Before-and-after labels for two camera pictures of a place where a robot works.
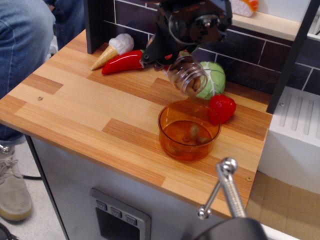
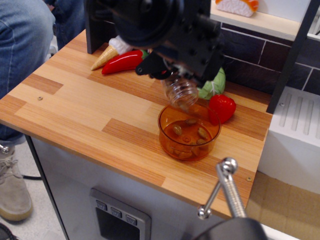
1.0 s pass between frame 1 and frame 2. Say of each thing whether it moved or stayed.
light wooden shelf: stayed
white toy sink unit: stayed
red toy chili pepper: stayed
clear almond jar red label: moved
